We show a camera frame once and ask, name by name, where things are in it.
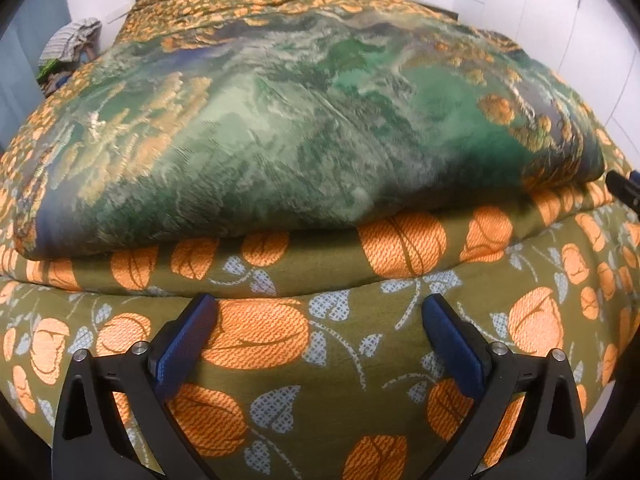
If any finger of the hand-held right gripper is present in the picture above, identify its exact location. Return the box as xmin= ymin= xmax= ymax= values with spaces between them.
xmin=605 ymin=169 xmax=640 ymax=218

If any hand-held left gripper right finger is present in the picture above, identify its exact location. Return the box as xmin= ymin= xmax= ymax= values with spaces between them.
xmin=421 ymin=294 xmax=588 ymax=480

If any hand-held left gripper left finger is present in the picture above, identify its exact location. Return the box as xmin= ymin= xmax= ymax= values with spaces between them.
xmin=52 ymin=294 xmax=218 ymax=480

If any green landscape-print padded jacket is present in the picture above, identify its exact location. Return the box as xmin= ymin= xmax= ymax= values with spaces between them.
xmin=15 ymin=7 xmax=610 ymax=261

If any pile of striped clothes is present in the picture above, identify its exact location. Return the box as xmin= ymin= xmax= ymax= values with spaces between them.
xmin=36 ymin=17 xmax=104 ymax=97

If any olive quilt with orange flowers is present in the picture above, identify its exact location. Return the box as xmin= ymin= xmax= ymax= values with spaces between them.
xmin=0 ymin=0 xmax=640 ymax=480

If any white wardrobe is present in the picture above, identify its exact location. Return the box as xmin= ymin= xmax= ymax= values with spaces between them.
xmin=450 ymin=0 xmax=640 ymax=153

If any teal curtain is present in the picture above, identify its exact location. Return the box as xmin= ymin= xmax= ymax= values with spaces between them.
xmin=0 ymin=0 xmax=71 ymax=153

